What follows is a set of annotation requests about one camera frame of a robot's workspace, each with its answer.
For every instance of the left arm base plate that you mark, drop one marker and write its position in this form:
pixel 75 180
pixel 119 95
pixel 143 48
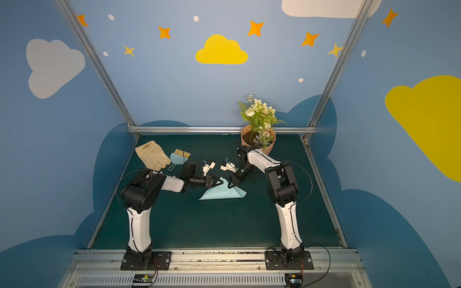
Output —
pixel 146 261

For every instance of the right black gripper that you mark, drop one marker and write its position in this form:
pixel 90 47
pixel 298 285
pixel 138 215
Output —
pixel 234 179

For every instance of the aluminium front rail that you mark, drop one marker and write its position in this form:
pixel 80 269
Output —
pixel 218 268

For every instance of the right controller board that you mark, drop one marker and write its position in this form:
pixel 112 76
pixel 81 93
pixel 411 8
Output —
pixel 293 280

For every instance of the artificial white flower plant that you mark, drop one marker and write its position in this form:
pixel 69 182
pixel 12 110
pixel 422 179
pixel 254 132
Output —
pixel 261 117

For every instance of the aluminium frame post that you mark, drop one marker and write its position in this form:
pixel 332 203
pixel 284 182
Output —
pixel 71 17
pixel 348 46

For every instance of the left controller board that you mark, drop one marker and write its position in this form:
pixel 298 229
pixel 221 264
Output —
pixel 143 280

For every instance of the right aluminium frame post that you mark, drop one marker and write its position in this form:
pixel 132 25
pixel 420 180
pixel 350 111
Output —
pixel 348 46

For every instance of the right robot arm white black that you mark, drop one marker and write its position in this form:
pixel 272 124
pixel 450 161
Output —
pixel 282 189

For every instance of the small blue hand brush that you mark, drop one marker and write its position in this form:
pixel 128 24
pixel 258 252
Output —
pixel 178 157

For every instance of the controller board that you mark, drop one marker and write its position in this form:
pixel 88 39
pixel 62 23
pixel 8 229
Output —
pixel 143 280
pixel 293 280

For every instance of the left aluminium frame post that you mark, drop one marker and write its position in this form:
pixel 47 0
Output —
pixel 71 17

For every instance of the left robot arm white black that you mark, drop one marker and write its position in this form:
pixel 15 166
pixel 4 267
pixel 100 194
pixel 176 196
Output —
pixel 139 196

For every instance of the beige work glove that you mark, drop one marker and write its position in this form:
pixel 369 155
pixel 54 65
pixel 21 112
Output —
pixel 153 156

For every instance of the terracotta flower pot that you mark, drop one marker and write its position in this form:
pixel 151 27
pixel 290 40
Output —
pixel 248 139

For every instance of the light blue square paper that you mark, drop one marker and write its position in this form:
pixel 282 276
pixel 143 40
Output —
pixel 223 192

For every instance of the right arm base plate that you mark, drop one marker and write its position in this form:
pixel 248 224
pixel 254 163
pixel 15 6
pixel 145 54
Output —
pixel 276 260

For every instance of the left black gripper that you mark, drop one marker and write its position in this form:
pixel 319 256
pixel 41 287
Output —
pixel 209 181

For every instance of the aluminium back frame bar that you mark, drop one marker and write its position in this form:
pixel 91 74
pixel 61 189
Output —
pixel 212 130

